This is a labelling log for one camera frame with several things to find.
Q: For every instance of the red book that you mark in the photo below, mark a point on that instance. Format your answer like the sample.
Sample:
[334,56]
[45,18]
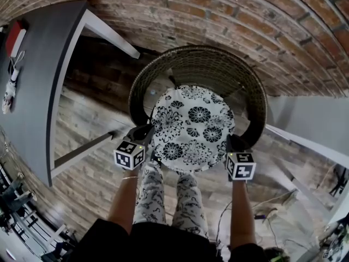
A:
[13,37]

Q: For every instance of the person's left forearm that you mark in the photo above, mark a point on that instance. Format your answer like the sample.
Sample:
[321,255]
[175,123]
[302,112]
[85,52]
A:
[122,201]

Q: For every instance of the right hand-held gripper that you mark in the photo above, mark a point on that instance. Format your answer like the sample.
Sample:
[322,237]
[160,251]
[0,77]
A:
[241,168]

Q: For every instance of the person's black shirt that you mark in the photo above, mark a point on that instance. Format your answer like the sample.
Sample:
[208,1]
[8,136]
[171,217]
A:
[163,245]

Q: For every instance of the smartphone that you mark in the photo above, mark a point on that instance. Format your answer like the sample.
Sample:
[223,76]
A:
[11,66]

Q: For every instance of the white folded umbrella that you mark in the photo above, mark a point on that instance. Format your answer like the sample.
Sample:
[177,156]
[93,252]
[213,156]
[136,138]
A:
[9,91]

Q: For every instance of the black office chair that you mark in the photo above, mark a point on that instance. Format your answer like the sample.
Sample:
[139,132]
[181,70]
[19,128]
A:
[339,180]

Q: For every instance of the person's white patterned trousers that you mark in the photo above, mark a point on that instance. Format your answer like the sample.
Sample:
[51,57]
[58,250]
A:
[152,195]

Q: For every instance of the person's right forearm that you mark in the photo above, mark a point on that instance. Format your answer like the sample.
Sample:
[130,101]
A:
[242,214]

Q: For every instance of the white floral round cushion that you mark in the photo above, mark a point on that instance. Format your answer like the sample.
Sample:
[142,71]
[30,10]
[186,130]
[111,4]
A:
[191,124]

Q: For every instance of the dark grey table white legs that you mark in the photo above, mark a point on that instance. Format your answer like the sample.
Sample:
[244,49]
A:
[35,78]

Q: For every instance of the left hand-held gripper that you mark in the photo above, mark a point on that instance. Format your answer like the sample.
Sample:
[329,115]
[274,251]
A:
[128,157]

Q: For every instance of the brown wicker chair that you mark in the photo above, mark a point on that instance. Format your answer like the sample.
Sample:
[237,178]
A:
[207,64]

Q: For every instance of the person's left black shoe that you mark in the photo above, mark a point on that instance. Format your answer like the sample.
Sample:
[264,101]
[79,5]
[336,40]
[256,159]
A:
[156,158]

